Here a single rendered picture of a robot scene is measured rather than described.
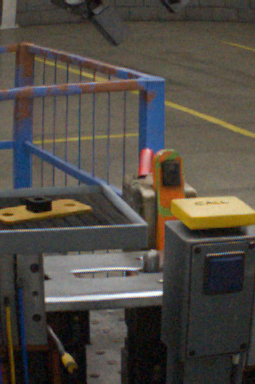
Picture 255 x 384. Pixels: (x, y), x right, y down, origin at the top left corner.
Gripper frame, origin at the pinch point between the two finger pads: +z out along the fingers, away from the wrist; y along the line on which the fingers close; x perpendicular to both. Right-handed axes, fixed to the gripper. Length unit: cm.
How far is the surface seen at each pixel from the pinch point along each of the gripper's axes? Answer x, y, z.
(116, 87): 141, -157, 32
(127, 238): -25.5, 7.6, 10.6
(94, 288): -7.0, -24.6, 21.4
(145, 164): 26, -42, 21
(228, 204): -13.9, 6.8, 15.8
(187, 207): -16.6, 5.3, 13.5
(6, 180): 291, -425, 73
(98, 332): 30, -82, 46
